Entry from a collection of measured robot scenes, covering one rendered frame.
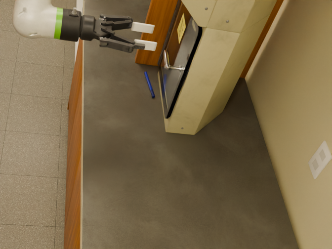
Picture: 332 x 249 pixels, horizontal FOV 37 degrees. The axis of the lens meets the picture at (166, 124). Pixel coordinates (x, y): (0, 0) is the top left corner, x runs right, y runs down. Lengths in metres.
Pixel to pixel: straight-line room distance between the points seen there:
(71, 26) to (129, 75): 0.55
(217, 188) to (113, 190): 0.36
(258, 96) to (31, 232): 1.28
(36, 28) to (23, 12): 0.05
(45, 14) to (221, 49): 0.54
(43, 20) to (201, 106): 0.62
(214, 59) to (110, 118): 0.45
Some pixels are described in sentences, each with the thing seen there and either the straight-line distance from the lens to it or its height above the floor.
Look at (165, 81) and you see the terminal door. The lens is 1.83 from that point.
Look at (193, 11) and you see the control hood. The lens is 1.47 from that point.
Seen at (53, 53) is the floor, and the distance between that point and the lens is 3.49.
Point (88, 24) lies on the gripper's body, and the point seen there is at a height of 1.34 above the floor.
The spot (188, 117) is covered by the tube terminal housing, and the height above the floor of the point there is 1.03.
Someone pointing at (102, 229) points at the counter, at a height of 0.94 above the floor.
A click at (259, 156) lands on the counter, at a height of 0.94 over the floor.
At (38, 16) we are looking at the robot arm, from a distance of 1.48.
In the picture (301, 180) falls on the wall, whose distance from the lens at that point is 1.76.
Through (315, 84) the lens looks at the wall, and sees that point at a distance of 1.74.
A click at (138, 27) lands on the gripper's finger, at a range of 1.59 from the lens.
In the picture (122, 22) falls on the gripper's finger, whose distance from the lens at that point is 1.57.
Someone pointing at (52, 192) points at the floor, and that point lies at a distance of 2.71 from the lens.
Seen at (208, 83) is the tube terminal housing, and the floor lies 1.20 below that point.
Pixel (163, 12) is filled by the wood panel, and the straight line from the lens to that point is 1.91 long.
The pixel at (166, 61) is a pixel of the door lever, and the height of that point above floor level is 1.21.
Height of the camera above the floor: 2.21
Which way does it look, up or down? 44 degrees down
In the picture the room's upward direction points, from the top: 21 degrees clockwise
